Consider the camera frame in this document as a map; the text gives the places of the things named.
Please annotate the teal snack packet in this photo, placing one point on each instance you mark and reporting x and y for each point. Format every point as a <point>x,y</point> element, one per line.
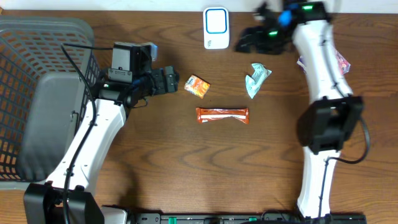
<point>255,81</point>

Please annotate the purple snack bag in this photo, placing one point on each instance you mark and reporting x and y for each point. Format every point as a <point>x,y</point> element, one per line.
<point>344,65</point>

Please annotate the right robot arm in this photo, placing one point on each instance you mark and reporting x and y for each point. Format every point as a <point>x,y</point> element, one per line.
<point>333,110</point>

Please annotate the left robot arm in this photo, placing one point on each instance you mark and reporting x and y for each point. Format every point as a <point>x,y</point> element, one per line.
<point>67,195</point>

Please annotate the orange snack bar wrapper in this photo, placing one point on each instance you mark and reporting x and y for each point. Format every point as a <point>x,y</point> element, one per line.
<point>205,115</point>

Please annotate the orange tissue pack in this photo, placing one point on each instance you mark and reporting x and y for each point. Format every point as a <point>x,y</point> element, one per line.
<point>197,86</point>

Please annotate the white barcode scanner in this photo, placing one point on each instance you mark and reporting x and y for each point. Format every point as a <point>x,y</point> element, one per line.
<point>216,28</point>

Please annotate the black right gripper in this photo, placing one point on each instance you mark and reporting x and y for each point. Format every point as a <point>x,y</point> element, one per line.
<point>250,33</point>

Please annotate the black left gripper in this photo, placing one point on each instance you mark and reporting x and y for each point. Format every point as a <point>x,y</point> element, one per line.
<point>160,81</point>

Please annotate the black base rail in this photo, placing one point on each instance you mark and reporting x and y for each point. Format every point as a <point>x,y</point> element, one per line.
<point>269,217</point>

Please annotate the grey plastic shopping basket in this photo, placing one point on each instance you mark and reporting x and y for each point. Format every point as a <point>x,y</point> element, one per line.
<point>45,64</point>

